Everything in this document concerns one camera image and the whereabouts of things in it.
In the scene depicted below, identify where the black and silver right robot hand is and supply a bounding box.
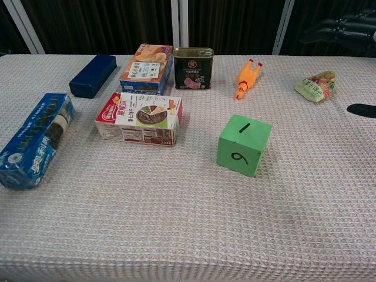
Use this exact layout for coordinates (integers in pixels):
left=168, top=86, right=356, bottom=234
left=299, top=8, right=376, bottom=119

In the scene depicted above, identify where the green cube with black numbers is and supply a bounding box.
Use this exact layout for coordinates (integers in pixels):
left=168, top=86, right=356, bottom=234
left=216, top=113, right=273, bottom=178

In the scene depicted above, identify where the green snack bag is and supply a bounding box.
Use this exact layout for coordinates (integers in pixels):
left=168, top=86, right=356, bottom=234
left=294, top=70, right=337, bottom=103

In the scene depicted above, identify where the orange rubber chicken toy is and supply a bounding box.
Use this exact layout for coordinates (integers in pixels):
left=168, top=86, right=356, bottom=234
left=234, top=58, right=264, bottom=100

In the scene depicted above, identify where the black luncheon meat can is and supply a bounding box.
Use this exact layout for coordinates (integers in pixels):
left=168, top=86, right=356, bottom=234
left=172, top=47, right=214, bottom=90

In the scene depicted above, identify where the orange and blue snack box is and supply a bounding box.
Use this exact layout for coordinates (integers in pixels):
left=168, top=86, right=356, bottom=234
left=119, top=43, right=174, bottom=95

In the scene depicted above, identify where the red and white cracker box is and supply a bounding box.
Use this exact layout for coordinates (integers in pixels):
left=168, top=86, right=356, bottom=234
left=95, top=92, right=183, bottom=147

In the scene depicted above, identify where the beige waffle-weave tablecloth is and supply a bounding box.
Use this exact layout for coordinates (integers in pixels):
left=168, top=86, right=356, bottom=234
left=0, top=53, right=376, bottom=282

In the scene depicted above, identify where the dark blue rectangular box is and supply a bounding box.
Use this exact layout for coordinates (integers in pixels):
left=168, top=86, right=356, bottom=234
left=69, top=54, right=118, bottom=99

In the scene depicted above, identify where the blue Oreo cookie box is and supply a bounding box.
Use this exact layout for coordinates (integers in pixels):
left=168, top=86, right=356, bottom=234
left=0, top=92, right=76, bottom=190

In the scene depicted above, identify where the white partition frame post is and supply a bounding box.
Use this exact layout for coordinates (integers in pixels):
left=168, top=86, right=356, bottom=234
left=2, top=0, right=45, bottom=55
left=170, top=0, right=189, bottom=56
left=271, top=0, right=296, bottom=56

